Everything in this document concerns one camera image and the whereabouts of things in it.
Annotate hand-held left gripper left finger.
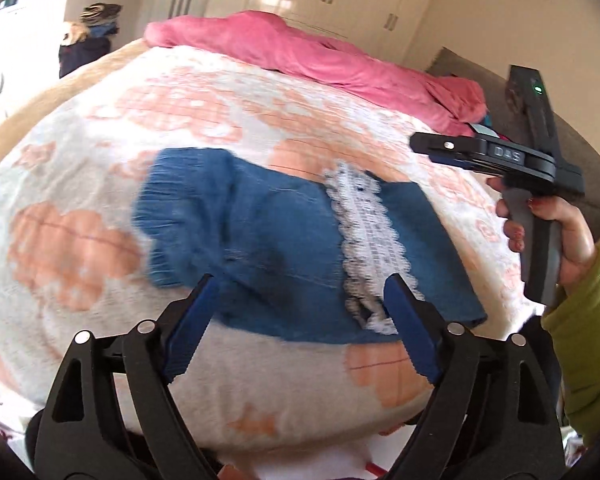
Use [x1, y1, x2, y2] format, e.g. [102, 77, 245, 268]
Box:
[32, 273, 222, 480]

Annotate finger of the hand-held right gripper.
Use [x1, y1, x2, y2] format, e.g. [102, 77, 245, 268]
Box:
[409, 131, 481, 167]

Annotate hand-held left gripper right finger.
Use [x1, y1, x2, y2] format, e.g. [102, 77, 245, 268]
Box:
[382, 273, 563, 480]

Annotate blue pants with lace trim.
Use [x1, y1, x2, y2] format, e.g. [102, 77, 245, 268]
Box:
[131, 146, 489, 347]

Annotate person's right forearm green sleeve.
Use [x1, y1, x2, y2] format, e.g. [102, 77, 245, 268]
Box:
[540, 240, 600, 442]

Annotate person's right hand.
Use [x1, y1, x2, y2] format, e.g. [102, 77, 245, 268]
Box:
[486, 176, 597, 288]

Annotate colourful floral pillow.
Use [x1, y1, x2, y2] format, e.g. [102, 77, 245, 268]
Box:
[467, 112, 511, 142]

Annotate white and orange printed blanket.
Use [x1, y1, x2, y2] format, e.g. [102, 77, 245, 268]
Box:
[0, 45, 546, 453]

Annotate pink duvet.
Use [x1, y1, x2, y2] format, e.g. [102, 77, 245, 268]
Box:
[144, 11, 488, 137]

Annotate beige bed sheet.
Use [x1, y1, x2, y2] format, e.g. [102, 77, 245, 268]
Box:
[0, 37, 151, 181]

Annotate pile of dark clothes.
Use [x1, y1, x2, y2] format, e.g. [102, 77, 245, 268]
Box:
[58, 2, 123, 80]

